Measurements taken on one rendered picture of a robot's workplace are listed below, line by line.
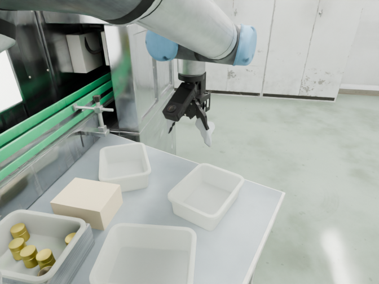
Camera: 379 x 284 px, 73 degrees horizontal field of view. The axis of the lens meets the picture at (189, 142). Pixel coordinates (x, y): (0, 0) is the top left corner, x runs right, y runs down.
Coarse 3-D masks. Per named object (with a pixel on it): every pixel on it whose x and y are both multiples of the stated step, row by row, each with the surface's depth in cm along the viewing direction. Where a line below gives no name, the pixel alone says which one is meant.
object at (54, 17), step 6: (48, 12) 107; (54, 12) 106; (60, 12) 106; (48, 18) 108; (54, 18) 107; (60, 18) 107; (66, 18) 106; (72, 18) 106; (78, 18) 105; (84, 18) 105; (90, 18) 104; (96, 18) 104; (108, 24) 105
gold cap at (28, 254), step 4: (24, 248) 62; (28, 248) 62; (32, 248) 62; (36, 248) 63; (20, 252) 61; (24, 252) 61; (28, 252) 61; (32, 252) 61; (36, 252) 62; (24, 256) 60; (28, 256) 60; (32, 256) 61; (24, 260) 61; (28, 260) 61; (32, 260) 62; (36, 260) 62; (24, 264) 63; (28, 264) 62; (32, 264) 62; (36, 264) 63; (28, 268) 62
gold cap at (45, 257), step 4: (48, 248) 62; (40, 252) 61; (44, 252) 61; (48, 252) 61; (36, 256) 60; (40, 256) 60; (44, 256) 60; (48, 256) 60; (52, 256) 62; (40, 260) 59; (44, 260) 60; (48, 260) 60; (52, 260) 62; (40, 264) 60; (44, 264) 60; (48, 264) 61; (52, 264) 62; (40, 268) 62
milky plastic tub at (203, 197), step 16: (192, 176) 87; (208, 176) 92; (224, 176) 88; (240, 176) 85; (176, 192) 80; (192, 192) 89; (208, 192) 89; (224, 192) 89; (176, 208) 78; (192, 208) 72; (208, 208) 82; (224, 208) 73; (208, 224) 73
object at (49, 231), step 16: (0, 224) 65; (32, 224) 70; (48, 224) 69; (64, 224) 67; (80, 224) 66; (0, 240) 65; (32, 240) 69; (48, 240) 69; (64, 240) 69; (0, 256) 65; (64, 256) 57; (16, 272) 61; (32, 272) 61; (48, 272) 54
